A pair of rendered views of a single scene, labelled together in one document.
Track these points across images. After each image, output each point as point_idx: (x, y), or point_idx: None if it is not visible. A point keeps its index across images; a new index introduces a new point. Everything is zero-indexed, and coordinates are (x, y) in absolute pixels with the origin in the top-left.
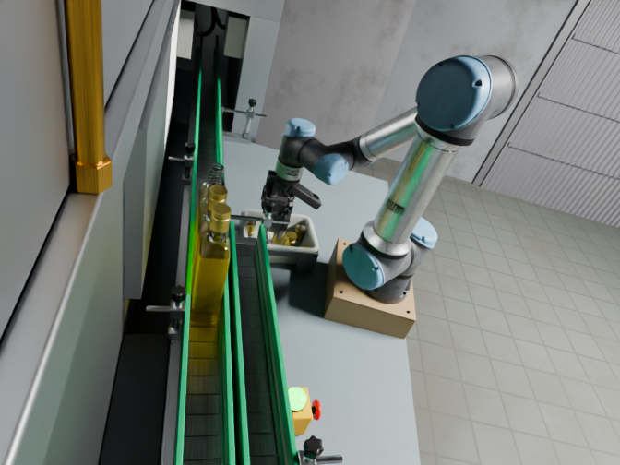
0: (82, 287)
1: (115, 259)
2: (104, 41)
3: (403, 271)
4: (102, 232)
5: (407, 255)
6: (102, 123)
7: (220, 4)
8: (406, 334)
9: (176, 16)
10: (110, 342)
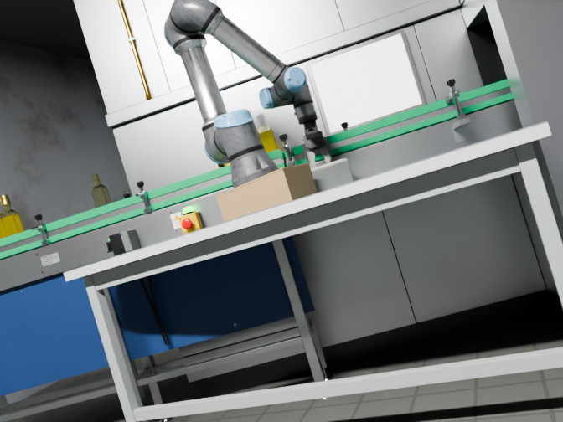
0: (133, 110)
1: (203, 141)
2: (173, 76)
3: (216, 148)
4: (148, 108)
5: (213, 133)
6: (144, 87)
7: (475, 11)
8: (222, 215)
9: (369, 48)
10: (199, 170)
